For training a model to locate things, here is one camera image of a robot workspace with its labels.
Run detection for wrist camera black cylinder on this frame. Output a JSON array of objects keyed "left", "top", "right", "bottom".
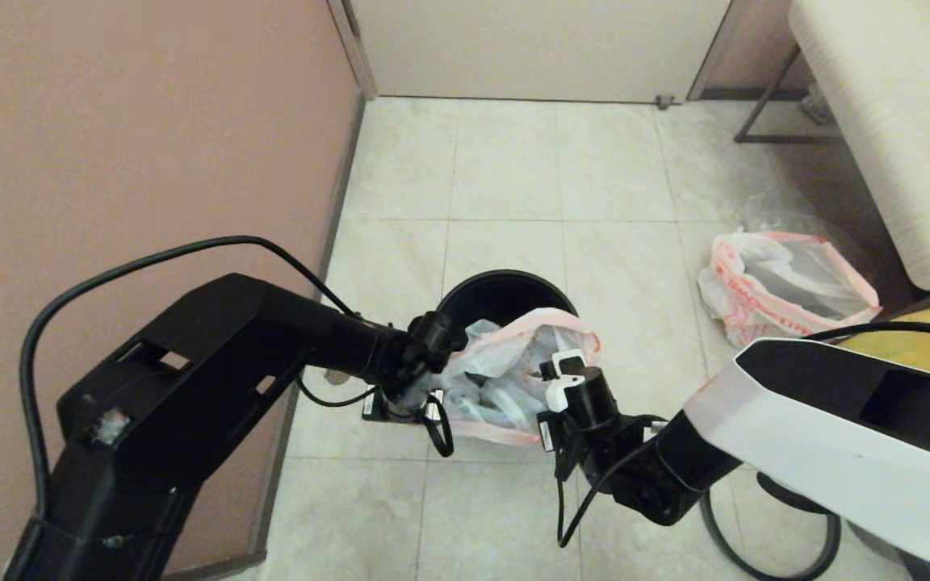
[
  {"left": 538, "top": 349, "right": 621, "bottom": 433},
  {"left": 408, "top": 311, "right": 467, "bottom": 372}
]

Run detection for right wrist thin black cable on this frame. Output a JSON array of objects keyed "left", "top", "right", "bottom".
[{"left": 555, "top": 320, "right": 930, "bottom": 550}]

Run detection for black bin retaining ring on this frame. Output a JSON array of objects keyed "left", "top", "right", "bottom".
[{"left": 699, "top": 484, "right": 842, "bottom": 581}]

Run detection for dark metal table frame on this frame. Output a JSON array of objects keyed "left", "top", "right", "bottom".
[{"left": 731, "top": 44, "right": 845, "bottom": 148}]

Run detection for left wrist camera black cylinder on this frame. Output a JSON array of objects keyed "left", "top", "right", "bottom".
[{"left": 408, "top": 311, "right": 467, "bottom": 372}]

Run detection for black round trash bin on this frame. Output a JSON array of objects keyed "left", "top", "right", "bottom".
[{"left": 435, "top": 270, "right": 579, "bottom": 333}]

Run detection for beige door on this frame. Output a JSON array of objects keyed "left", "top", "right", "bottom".
[{"left": 348, "top": 0, "right": 732, "bottom": 106}]

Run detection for white wood-grain table top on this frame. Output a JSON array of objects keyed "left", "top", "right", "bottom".
[{"left": 786, "top": 0, "right": 930, "bottom": 291}]

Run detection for small clear plastic item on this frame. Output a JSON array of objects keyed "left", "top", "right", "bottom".
[{"left": 800, "top": 85, "right": 833, "bottom": 128}]

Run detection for used white red-print trash bag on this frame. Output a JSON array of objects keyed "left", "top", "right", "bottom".
[{"left": 697, "top": 230, "right": 882, "bottom": 349}]

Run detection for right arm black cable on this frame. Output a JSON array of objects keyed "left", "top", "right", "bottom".
[{"left": 756, "top": 472, "right": 837, "bottom": 517}]

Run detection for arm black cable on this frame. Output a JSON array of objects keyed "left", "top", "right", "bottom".
[
  {"left": 756, "top": 472, "right": 837, "bottom": 517},
  {"left": 19, "top": 235, "right": 361, "bottom": 517}
]

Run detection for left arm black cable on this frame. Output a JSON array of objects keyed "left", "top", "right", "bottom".
[{"left": 19, "top": 235, "right": 361, "bottom": 517}]

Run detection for white cartoon-print plastic bag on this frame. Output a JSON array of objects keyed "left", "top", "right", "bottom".
[{"left": 433, "top": 307, "right": 601, "bottom": 447}]

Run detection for wrist thin black cable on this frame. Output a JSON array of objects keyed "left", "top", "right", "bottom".
[
  {"left": 294, "top": 373, "right": 377, "bottom": 408},
  {"left": 555, "top": 320, "right": 930, "bottom": 550}
]

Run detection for left wrist thin black cable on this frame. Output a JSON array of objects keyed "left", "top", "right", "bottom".
[{"left": 294, "top": 373, "right": 377, "bottom": 408}]

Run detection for right wrist camera black cylinder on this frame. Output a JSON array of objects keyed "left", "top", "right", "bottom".
[{"left": 538, "top": 349, "right": 621, "bottom": 433}]

